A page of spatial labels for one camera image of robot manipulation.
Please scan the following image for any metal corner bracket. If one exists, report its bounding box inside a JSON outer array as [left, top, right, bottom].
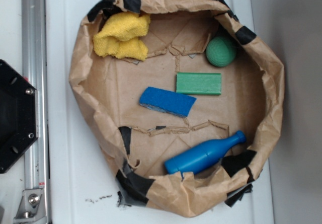
[[13, 188, 46, 223]]

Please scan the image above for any blue sponge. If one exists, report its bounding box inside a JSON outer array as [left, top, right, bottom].
[[139, 87, 197, 118]]

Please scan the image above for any green rectangular block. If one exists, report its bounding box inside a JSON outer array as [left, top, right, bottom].
[[176, 72, 222, 96]]

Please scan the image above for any yellow cloth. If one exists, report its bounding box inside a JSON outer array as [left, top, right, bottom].
[[93, 12, 151, 61]]

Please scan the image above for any brown paper bag bin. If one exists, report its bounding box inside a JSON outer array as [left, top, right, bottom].
[[69, 0, 285, 217]]

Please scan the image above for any green ball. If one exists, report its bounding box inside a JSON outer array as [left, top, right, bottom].
[[206, 36, 237, 67]]

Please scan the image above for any aluminium rail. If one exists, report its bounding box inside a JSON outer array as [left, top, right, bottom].
[[22, 0, 52, 223]]

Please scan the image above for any blue plastic bottle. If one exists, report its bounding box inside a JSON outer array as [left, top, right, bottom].
[[164, 130, 246, 174]]

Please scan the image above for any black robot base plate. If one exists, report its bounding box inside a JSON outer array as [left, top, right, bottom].
[[1, 60, 38, 174]]

